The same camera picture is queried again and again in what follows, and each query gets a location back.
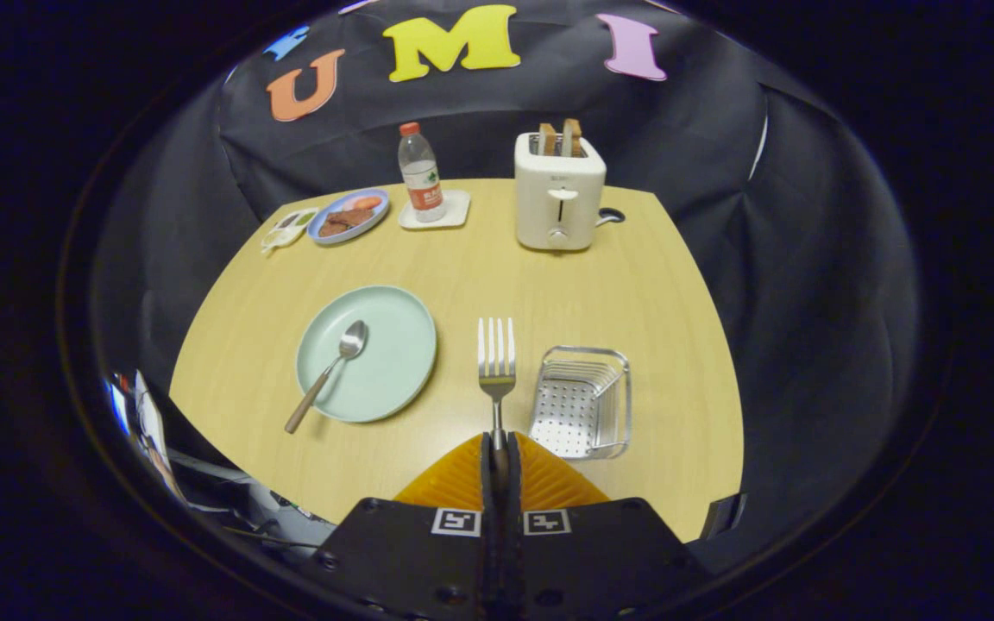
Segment wooden-handled metal spoon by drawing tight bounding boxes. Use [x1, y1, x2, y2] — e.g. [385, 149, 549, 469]
[284, 320, 368, 435]

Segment wooden-handled metal fork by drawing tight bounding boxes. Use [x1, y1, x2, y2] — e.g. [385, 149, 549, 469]
[477, 317, 518, 492]

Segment white divided sauce dish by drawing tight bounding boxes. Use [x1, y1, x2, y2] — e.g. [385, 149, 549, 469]
[261, 207, 320, 253]

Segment white square coaster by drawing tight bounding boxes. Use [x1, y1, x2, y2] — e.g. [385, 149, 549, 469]
[398, 190, 472, 231]

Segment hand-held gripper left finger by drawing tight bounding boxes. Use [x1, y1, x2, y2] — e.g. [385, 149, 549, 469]
[311, 431, 498, 621]

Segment pale green plate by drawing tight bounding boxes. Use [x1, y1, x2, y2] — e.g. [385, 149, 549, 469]
[295, 285, 438, 423]

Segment clear water bottle red cap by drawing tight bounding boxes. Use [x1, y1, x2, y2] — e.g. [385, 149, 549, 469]
[398, 122, 447, 223]

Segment blue plate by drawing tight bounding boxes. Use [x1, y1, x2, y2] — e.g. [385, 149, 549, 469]
[306, 188, 391, 246]

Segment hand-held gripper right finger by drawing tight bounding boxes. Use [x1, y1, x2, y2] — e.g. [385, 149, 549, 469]
[501, 431, 709, 621]

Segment metal cutlery drainer basket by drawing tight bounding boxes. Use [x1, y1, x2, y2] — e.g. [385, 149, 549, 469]
[529, 346, 632, 461]

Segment white toaster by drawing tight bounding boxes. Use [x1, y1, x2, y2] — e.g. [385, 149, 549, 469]
[514, 131, 607, 253]

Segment black block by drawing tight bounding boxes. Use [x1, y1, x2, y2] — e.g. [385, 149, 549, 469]
[700, 492, 748, 541]

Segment brown meat slices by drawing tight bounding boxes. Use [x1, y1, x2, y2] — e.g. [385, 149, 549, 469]
[318, 207, 375, 238]

